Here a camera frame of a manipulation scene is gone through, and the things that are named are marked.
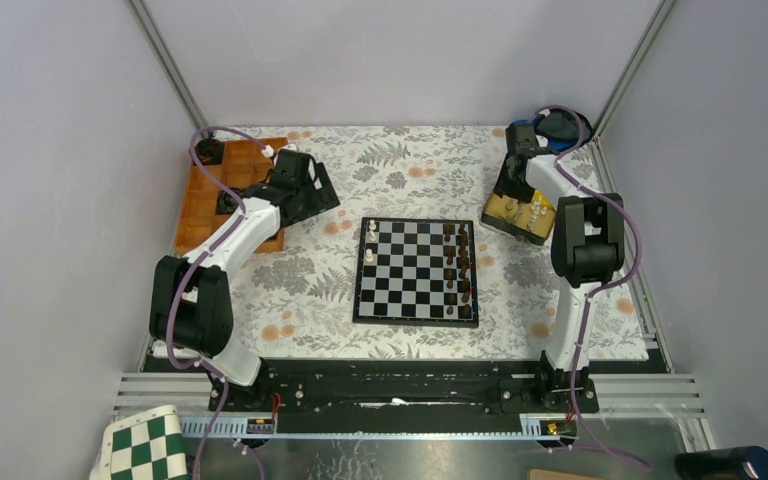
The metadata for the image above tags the black white chess board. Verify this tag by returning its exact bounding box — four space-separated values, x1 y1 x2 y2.
352 217 479 329

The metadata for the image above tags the dark rolled cloth corner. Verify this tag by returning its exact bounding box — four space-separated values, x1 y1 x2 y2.
190 138 225 166

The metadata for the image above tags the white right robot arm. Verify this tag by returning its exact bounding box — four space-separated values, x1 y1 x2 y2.
502 121 625 372

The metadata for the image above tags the orange wooden divided tray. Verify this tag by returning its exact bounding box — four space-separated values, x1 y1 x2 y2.
174 140 272 256

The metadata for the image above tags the green white rolled chess mat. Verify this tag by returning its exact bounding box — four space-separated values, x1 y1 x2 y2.
89 405 191 480

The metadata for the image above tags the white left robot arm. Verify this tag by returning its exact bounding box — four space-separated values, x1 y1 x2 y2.
149 147 339 411

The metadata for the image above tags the dark rolled cloth in tray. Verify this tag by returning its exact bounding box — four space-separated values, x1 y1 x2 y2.
215 190 239 215

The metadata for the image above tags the dark chess pieces row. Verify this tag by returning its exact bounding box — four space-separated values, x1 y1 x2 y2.
443 223 473 321

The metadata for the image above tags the gold metal tin box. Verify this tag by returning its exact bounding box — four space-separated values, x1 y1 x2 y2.
480 191 556 246

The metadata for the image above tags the blue black cloth bundle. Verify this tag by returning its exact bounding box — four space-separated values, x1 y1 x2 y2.
505 108 593 154

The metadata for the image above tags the dark cylinder bottle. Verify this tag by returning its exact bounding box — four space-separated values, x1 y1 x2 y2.
673 446 768 480

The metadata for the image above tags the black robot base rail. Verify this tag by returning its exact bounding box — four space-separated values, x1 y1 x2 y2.
208 359 599 435

